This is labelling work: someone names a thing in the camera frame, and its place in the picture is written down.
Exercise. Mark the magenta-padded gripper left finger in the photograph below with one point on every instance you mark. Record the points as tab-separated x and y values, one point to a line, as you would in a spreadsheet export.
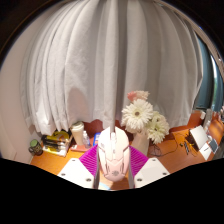
76	173

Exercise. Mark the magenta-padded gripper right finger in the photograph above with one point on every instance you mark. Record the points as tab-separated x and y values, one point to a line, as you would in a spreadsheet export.
151	171

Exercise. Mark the pink computer mouse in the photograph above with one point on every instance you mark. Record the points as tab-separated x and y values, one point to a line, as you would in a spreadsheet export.
113	153

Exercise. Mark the red-brown thin book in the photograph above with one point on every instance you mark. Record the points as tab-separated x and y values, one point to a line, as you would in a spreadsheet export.
78	148

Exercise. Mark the white ceramic jug vase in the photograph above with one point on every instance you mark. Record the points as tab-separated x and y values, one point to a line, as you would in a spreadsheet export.
141	144

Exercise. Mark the yellow and white book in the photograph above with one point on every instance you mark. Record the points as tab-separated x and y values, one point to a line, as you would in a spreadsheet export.
55	151

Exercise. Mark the clear sanitizer bottle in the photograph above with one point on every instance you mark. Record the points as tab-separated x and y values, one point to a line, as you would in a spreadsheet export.
86	140

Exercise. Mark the dark book with yellow text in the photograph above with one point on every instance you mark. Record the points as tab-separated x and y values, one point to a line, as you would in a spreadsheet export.
53	142

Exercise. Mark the beige lidded cup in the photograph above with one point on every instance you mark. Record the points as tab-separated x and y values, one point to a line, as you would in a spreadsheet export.
77	133

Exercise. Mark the blue book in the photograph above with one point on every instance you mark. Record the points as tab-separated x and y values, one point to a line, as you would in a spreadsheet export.
96	138

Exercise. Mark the dark green mug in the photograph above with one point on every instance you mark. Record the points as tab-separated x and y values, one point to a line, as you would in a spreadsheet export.
35	147

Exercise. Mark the white paper sheet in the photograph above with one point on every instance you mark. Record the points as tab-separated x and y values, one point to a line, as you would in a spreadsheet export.
205	152

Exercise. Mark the white and pink flowers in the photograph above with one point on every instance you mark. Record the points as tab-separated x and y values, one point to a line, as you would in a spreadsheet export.
137	115

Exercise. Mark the silver laptop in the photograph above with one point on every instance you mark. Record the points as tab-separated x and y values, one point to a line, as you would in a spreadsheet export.
199	136

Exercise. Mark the white curtain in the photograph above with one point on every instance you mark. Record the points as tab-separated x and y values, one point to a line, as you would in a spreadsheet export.
110	60

